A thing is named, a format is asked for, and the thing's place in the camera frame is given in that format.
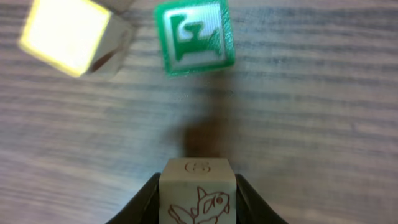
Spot green letter Z block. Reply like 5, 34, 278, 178
154, 0, 235, 77

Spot yellow wooden block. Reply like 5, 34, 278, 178
18, 0, 133, 79

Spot wooden block with red drawing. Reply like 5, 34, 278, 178
159, 158, 237, 224

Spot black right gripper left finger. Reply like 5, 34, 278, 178
106, 173, 160, 224

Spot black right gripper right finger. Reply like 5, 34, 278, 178
235, 174, 288, 224

